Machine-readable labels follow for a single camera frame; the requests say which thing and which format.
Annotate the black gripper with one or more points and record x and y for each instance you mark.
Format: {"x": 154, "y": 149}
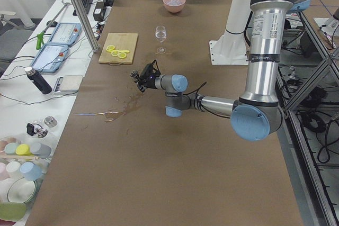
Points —
{"x": 149, "y": 83}

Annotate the steel jigger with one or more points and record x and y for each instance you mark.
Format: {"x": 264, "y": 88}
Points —
{"x": 138, "y": 81}

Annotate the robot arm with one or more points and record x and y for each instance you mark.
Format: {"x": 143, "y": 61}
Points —
{"x": 255, "y": 114}

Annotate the clear wine glass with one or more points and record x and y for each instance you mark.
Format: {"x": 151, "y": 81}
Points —
{"x": 161, "y": 35}

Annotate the clear ice cubes pile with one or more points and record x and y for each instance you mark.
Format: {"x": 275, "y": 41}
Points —
{"x": 174, "y": 3}

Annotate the lemon slice near edge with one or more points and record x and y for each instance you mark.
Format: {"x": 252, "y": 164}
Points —
{"x": 122, "y": 55}

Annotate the yellow plastic knife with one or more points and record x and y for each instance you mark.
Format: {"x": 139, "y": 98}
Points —
{"x": 124, "y": 51}

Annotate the lemon slice middle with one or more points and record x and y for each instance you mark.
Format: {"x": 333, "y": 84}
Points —
{"x": 115, "y": 53}

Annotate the bamboo cutting board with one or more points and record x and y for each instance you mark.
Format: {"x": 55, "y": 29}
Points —
{"x": 119, "y": 48}

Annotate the lemon slice far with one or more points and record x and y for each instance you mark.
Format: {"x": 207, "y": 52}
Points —
{"x": 110, "y": 48}

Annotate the grey digital scale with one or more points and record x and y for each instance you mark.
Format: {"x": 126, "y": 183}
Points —
{"x": 67, "y": 84}

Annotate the pink bowl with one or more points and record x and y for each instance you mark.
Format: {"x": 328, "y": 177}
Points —
{"x": 174, "y": 6}

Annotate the upper teach pendant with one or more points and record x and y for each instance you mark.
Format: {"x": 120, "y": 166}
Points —
{"x": 65, "y": 33}

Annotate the teach pendant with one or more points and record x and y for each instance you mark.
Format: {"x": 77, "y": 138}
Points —
{"x": 65, "y": 33}
{"x": 50, "y": 58}

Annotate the lower teach pendant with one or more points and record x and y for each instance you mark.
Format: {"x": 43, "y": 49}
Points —
{"x": 50, "y": 58}

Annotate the small steel cup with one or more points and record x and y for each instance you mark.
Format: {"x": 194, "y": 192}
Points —
{"x": 50, "y": 121}

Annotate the black water bottle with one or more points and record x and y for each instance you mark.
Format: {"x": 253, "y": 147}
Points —
{"x": 38, "y": 80}

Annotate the yellow cup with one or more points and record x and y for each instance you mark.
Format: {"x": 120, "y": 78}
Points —
{"x": 23, "y": 150}

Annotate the light blue cup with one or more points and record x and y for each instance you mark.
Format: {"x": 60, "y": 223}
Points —
{"x": 31, "y": 171}

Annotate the white plate green rim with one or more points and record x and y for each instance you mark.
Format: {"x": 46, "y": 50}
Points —
{"x": 22, "y": 191}

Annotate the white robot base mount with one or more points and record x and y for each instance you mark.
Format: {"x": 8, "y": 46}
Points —
{"x": 230, "y": 48}

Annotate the green handled grabber tool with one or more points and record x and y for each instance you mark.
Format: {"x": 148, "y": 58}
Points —
{"x": 40, "y": 41}

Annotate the aluminium frame post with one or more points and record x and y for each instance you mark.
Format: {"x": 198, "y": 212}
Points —
{"x": 81, "y": 13}

